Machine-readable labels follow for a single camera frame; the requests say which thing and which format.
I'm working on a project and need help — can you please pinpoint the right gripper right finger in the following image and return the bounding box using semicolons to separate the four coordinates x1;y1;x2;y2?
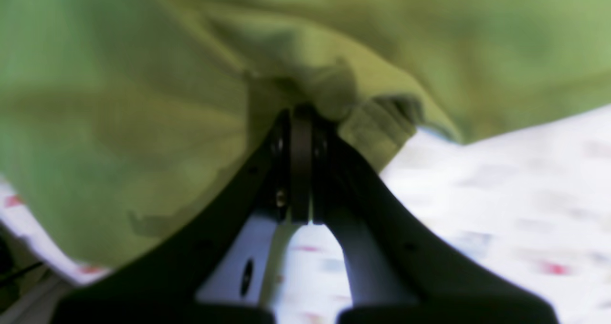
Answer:
311;111;558;324

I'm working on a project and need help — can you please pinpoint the green t-shirt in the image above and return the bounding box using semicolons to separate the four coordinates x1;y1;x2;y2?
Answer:
1;0;610;267

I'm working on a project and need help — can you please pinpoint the terrazzo patterned tablecloth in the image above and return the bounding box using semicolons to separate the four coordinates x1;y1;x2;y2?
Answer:
1;105;611;324

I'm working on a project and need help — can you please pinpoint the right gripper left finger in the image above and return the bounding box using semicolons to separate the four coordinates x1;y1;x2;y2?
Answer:
52;110;291;324

